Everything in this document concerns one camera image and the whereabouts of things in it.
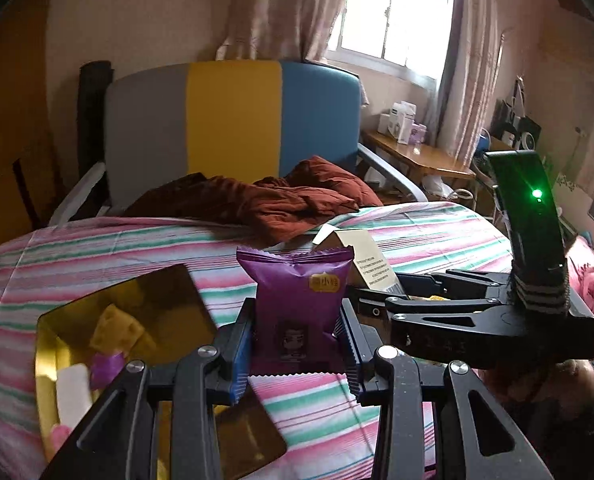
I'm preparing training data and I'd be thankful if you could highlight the white bed rail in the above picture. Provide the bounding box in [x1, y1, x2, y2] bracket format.
[47, 162, 108, 226]

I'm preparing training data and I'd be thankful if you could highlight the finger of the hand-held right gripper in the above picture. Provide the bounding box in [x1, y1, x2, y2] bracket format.
[349, 285, 503, 322]
[394, 268, 515, 297]

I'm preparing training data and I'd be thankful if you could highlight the person's right hand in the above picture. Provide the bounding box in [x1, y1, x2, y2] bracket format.
[547, 357, 594, 406]

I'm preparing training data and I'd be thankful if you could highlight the wooden wardrobe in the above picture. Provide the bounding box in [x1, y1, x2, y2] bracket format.
[0, 10, 82, 266]

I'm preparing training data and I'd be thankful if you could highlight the beige carton box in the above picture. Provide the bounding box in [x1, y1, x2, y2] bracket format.
[311, 227, 408, 296]

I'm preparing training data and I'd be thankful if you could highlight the wooden side table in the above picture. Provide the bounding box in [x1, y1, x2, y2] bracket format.
[362, 130, 478, 196]

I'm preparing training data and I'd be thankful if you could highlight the pink yellow packet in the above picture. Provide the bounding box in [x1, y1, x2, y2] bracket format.
[47, 422, 78, 461]

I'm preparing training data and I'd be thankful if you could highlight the striped bedsheet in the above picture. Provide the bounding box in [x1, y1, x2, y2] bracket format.
[0, 201, 515, 480]

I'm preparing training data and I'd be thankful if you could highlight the yellow sponge block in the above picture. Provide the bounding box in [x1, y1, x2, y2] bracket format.
[89, 304, 145, 351]

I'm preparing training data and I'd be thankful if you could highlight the black shopping bag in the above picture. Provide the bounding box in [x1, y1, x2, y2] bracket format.
[492, 100, 543, 151]

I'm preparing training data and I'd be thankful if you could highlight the purple snack packet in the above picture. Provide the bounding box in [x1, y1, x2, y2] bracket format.
[236, 246, 355, 375]
[88, 350, 128, 391]

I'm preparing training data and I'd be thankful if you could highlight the window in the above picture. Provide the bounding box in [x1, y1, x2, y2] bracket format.
[327, 0, 458, 78]

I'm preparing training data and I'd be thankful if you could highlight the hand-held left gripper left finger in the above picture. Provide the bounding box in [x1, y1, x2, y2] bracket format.
[39, 298, 257, 480]

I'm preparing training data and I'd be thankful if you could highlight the golden tin box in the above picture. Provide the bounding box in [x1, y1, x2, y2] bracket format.
[34, 262, 289, 480]

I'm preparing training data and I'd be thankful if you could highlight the tall white carton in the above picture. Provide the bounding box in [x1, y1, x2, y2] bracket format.
[394, 101, 418, 145]

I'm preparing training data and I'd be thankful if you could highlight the grey bed rail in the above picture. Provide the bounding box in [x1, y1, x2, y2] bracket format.
[357, 142, 425, 203]

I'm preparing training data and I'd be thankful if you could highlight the patterned beige curtain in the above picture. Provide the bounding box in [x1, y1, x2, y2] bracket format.
[216, 0, 350, 63]
[429, 0, 503, 161]

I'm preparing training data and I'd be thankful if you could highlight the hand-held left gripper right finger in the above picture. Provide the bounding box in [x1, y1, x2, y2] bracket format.
[337, 300, 558, 480]

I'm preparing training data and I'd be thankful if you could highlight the red-brown crumpled cloth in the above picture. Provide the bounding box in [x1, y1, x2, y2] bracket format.
[122, 156, 384, 243]

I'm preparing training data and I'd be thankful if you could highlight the grey yellow blue headboard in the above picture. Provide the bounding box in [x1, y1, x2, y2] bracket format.
[104, 59, 365, 208]

